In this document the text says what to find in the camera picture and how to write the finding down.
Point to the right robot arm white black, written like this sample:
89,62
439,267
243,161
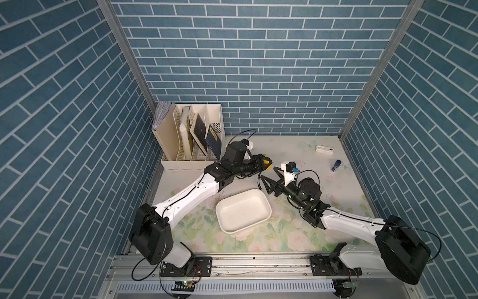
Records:
397,247

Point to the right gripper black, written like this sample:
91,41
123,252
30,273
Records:
276,185

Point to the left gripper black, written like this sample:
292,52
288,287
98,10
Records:
257,166

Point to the white yellow book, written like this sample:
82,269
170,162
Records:
186,137

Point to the white plastic storage box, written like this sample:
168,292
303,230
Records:
243,211

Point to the yellow tape measure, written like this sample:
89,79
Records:
267,162

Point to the black book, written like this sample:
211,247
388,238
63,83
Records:
198,132

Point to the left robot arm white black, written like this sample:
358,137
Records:
151,232

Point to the left corner aluminium post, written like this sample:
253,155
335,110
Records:
113,22

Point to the paper stack in organizer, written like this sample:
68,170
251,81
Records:
162,110

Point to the dark blue book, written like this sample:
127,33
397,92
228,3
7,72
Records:
214,142

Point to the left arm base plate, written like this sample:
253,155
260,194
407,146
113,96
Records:
196,266

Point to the white ventilated cable duct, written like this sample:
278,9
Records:
225,287

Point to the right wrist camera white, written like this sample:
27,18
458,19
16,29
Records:
290,172

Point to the white stapler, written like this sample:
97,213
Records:
324,150

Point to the corner aluminium post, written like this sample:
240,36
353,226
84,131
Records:
113,22
408,16

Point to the aluminium mounting rail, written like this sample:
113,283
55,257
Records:
227,266

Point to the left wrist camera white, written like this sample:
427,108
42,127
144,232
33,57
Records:
248,144

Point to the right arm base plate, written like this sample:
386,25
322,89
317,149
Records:
325,266

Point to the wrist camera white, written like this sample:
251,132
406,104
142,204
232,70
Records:
248,144
290,172

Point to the right corner aluminium post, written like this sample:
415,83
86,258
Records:
408,16

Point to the beige desktop file organizer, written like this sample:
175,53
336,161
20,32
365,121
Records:
169,139

